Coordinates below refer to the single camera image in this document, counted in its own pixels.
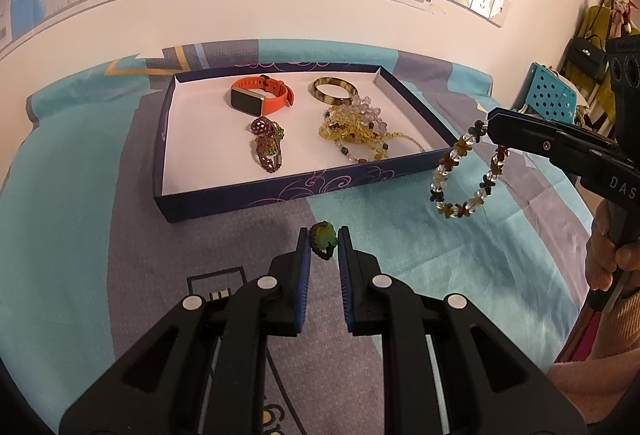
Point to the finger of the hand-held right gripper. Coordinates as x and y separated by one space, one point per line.
560 137
545 147

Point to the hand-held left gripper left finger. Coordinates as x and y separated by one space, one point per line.
301 282

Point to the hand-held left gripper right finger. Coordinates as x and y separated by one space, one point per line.
345 282

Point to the dark blue cardboard box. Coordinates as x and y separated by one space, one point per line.
210 160

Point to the person's right forearm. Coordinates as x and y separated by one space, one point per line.
600 380

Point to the person's right hand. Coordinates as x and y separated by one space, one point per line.
602 255

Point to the blue plastic chair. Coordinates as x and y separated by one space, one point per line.
550 92

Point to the black handbag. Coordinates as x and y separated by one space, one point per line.
590 57
597 21

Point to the small stuffed toy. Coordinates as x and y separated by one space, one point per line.
622 10

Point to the tortoiseshell bangle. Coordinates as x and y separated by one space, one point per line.
345 101

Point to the orange smart watch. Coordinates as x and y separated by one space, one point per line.
260 97

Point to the teal and grey blanket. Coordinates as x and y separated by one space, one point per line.
75 215

